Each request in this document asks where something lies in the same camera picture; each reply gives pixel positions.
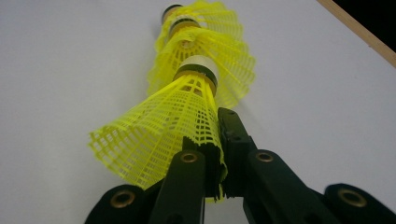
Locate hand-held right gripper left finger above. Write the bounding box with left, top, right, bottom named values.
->
left=148, top=135, right=228, bottom=224

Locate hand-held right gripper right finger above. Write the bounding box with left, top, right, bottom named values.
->
left=217, top=106, right=342, bottom=224

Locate yellow plastic shuttlecock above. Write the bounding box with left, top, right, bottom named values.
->
left=146, top=15, right=257, bottom=110
left=153, top=0, right=245, bottom=54
left=88, top=55, right=228, bottom=200

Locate white table cover sheet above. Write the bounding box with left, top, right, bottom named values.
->
left=0, top=0, right=396, bottom=224

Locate wooden table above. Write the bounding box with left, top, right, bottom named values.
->
left=316, top=0, right=396, bottom=69

